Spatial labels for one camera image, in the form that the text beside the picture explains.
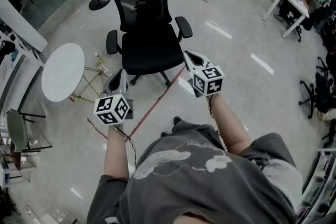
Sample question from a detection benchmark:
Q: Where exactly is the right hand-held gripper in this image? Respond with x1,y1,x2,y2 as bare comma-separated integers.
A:
183,50,226,99

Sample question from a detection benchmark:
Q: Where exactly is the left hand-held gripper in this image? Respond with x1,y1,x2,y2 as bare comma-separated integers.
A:
93,68,135,127

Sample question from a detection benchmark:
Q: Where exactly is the black mesh office chair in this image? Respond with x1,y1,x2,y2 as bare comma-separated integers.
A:
106,0,193,88

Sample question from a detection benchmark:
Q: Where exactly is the person's right forearm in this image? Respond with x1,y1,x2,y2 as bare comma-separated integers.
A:
208,93,254,156

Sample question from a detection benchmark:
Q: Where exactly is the person's left forearm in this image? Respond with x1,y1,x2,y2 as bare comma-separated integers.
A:
103,124,138,182

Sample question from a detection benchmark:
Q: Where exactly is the black swivel chair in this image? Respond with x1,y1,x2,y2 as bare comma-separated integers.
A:
298,56,336,120

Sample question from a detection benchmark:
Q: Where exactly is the clear plastic bottle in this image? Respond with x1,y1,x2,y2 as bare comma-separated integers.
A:
94,52,106,66

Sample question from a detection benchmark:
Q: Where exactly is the white round side table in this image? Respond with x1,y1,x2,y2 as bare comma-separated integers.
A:
41,42,112,103

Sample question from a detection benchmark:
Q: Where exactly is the white partition panel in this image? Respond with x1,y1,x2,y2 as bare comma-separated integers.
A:
0,0,48,53

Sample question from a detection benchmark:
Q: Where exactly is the white office desk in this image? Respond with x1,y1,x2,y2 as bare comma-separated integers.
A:
262,0,311,39

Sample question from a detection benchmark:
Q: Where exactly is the person's grey printed t-shirt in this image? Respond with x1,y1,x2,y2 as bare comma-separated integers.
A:
86,119,304,224

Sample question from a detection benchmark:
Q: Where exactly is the white storage shelf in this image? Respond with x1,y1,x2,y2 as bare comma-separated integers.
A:
299,148,336,220

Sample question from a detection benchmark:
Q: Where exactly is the left hand-held gripper cable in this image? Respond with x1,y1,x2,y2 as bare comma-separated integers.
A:
113,125,138,167

